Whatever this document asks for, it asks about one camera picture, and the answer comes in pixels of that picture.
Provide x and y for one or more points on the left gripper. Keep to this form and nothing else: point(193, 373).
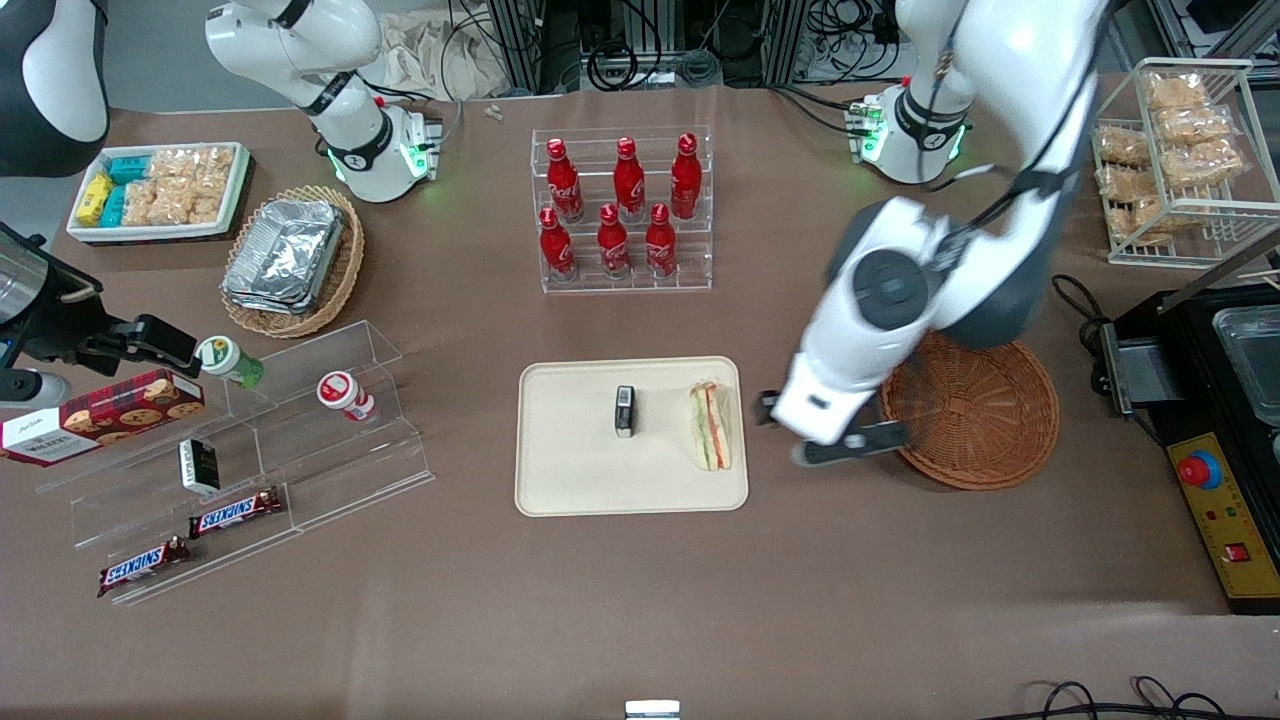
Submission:
point(766, 402)

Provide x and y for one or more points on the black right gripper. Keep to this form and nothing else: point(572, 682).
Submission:
point(62, 322)

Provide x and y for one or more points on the triangle sandwich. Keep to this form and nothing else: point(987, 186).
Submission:
point(710, 430)

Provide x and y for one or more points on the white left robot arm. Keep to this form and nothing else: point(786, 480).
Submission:
point(890, 285)

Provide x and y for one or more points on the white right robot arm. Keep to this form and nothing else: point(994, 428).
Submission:
point(290, 40)

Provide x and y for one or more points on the round brown wicker basket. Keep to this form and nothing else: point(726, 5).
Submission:
point(980, 420)

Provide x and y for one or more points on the beige plastic tray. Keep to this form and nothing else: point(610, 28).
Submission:
point(570, 450)

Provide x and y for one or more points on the oval brown wicker basket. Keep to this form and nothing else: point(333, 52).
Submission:
point(342, 280)

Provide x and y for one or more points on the red tartan cookie box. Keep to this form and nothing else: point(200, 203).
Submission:
point(110, 415)

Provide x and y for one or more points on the green capped drink bottle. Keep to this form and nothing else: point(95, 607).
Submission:
point(228, 360)

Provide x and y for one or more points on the small black white box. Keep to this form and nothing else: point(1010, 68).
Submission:
point(200, 467)

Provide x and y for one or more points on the white rectangular plastic bin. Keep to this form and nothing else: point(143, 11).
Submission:
point(150, 233)

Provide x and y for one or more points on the teal snack packet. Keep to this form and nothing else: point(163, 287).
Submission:
point(114, 206)
point(130, 168)

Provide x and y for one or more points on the clear bag of fried snacks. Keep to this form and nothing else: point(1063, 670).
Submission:
point(175, 165)
point(140, 204)
point(178, 203)
point(215, 168)

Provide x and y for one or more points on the yellow snack packet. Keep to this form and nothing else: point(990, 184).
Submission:
point(93, 198)

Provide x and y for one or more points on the small black gum pack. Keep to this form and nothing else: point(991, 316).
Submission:
point(625, 412)

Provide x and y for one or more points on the clear acrylic bottle rack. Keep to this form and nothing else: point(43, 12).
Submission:
point(700, 272)

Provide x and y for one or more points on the snickers chocolate bar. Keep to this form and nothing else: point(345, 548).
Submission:
point(235, 513)
point(143, 566)

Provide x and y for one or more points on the aluminium foil container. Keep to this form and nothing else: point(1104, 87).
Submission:
point(288, 248)

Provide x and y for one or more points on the red cola bottle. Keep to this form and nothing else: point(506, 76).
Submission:
point(628, 185)
point(613, 248)
point(563, 185)
point(556, 250)
point(686, 180)
point(660, 245)

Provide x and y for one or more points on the red capped drink bottle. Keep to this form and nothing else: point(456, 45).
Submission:
point(343, 393)

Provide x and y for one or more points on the clear acrylic stepped shelf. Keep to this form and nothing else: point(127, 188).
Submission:
point(330, 480)

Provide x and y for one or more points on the small white edge object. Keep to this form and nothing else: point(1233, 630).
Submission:
point(652, 711)

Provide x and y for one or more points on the rice cracker snack bag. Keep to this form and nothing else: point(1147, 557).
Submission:
point(1128, 183)
point(1140, 218)
point(1205, 163)
point(1193, 125)
point(1122, 146)
point(1178, 90)

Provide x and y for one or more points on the crumpled white cloth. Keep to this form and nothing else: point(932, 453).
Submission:
point(420, 55)

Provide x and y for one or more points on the aluminium equipment frame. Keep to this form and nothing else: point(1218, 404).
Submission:
point(770, 40)

